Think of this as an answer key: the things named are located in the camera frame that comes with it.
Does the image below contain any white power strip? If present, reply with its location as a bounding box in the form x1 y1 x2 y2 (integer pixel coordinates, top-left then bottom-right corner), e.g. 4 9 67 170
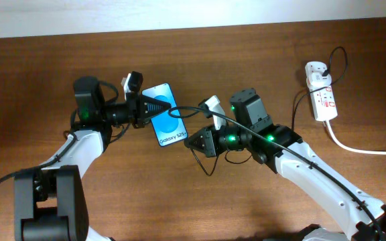
305 62 338 122

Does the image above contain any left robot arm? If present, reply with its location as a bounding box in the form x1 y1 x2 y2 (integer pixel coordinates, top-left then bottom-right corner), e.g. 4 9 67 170
14 72 171 240

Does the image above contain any black charging cable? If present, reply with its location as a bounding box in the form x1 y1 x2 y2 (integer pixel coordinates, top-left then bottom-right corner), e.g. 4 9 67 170
190 46 348 177

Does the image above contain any blue Galaxy smartphone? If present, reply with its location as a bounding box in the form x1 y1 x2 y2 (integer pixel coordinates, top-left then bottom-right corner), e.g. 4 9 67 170
142 83 188 147

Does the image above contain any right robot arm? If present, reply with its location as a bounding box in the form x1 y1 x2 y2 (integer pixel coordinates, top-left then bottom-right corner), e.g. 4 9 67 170
184 88 386 240

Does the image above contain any white charger adapter plug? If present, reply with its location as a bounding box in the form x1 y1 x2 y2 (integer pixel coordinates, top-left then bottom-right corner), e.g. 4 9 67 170
306 72 332 90

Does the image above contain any white power strip cord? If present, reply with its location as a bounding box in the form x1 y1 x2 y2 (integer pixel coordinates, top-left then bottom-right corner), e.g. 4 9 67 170
323 120 386 157

